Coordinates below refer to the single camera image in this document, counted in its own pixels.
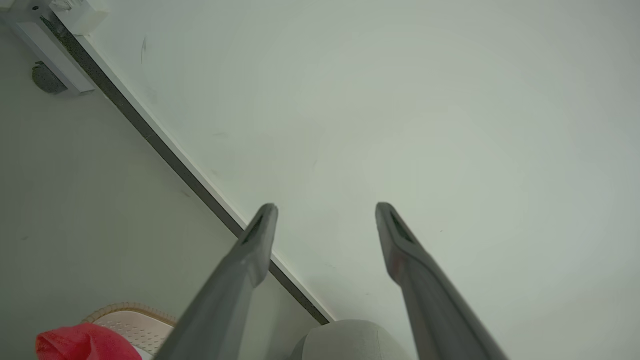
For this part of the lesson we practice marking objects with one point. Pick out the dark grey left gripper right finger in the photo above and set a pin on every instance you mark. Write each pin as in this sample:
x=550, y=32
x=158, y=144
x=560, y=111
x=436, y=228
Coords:
x=440, y=310

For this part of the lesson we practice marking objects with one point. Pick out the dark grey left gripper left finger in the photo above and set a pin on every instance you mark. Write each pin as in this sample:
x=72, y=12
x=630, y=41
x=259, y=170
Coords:
x=225, y=300

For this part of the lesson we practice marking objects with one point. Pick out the red clothing with print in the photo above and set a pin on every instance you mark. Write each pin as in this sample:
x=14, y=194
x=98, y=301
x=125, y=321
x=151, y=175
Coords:
x=82, y=345

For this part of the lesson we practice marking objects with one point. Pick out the cream perforated laundry basket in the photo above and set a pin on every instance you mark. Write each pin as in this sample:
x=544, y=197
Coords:
x=142, y=327

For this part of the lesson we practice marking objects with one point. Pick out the grey fabric sofa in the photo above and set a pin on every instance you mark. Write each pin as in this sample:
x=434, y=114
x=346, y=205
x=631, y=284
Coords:
x=350, y=342

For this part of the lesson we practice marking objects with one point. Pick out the black and white baseboard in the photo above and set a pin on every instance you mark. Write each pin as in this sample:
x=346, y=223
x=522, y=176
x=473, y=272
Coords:
x=165, y=150

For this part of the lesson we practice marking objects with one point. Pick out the black round frame foot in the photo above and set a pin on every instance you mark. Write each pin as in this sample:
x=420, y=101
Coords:
x=47, y=79

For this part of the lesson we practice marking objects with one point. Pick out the white wall socket box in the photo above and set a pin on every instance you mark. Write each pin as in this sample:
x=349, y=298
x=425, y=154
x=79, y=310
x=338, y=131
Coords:
x=82, y=15

